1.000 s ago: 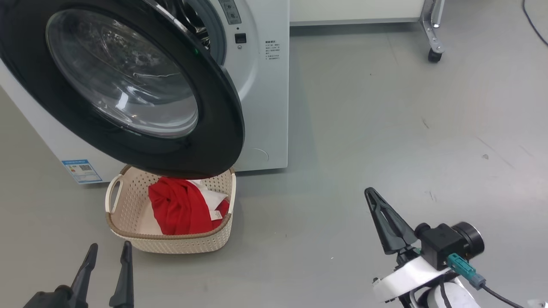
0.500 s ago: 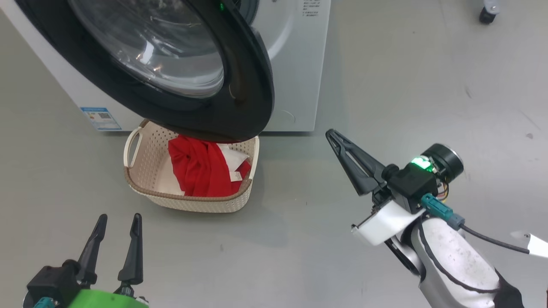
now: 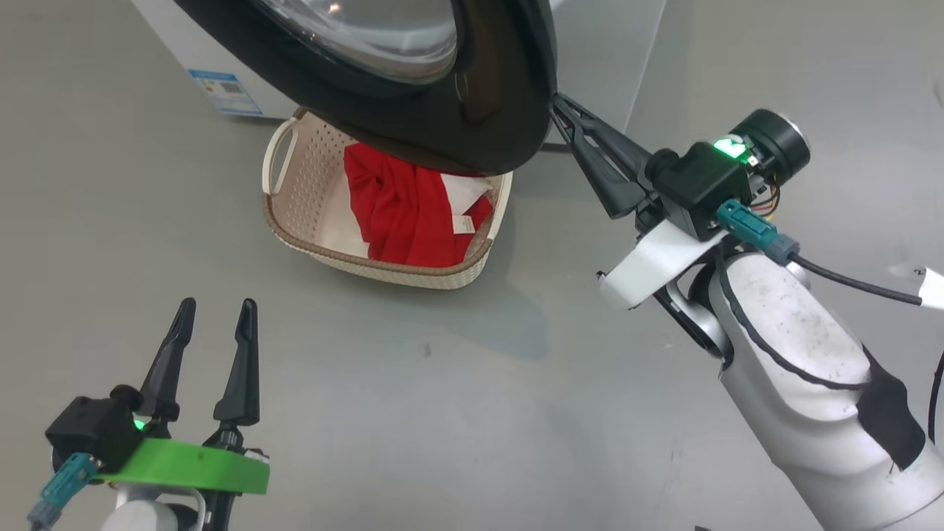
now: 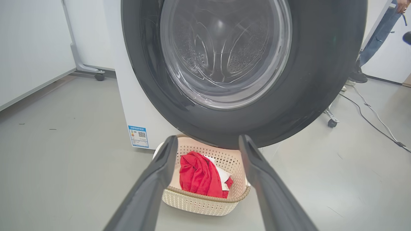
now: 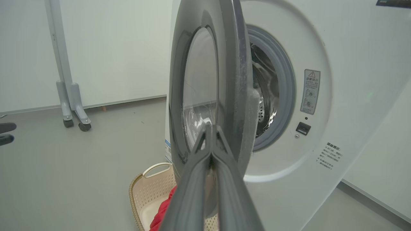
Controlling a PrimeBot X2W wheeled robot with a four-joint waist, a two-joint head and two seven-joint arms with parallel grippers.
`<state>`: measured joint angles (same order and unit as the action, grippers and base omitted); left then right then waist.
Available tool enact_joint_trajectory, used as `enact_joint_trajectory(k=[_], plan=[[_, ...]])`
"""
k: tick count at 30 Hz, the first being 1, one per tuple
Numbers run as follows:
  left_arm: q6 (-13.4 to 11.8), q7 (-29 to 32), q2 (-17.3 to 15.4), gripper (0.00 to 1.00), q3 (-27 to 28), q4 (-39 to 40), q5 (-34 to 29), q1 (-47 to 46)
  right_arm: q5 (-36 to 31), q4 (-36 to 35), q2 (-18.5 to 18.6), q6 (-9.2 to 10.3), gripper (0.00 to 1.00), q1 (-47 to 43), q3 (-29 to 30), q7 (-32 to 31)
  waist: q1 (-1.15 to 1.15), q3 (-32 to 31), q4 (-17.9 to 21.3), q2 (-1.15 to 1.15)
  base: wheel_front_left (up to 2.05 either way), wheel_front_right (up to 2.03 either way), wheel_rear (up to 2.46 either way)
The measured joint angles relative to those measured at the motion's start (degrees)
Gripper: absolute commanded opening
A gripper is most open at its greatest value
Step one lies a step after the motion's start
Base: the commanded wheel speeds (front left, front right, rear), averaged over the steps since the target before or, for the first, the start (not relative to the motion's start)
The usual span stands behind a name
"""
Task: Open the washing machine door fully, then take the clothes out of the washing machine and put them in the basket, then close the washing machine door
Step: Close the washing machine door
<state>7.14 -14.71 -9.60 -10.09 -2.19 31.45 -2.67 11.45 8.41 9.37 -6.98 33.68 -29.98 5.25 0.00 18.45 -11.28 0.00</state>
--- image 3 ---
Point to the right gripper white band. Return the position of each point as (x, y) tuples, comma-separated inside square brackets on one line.
[(656, 262)]

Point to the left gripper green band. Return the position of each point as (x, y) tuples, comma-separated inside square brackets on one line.
[(192, 464)]

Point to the black round glass washer door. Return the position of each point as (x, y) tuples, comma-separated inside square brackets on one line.
[(501, 110)]

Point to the red garment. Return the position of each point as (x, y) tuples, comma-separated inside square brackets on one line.
[(398, 214)]

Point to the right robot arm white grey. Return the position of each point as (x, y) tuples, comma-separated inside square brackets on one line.
[(796, 383)]

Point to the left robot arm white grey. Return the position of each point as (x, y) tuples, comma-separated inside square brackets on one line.
[(140, 516)]

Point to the white front-load washing machine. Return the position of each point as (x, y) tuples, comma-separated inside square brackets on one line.
[(605, 59)]

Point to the right gripper black motor cylinder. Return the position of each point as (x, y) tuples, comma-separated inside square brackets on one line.
[(778, 140)]

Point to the cream perforated laundry basket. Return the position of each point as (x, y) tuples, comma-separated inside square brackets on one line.
[(310, 184)]

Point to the blue energy label sticker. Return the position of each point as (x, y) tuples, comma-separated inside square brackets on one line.
[(225, 92)]

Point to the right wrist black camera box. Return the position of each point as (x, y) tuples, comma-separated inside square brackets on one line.
[(693, 184)]

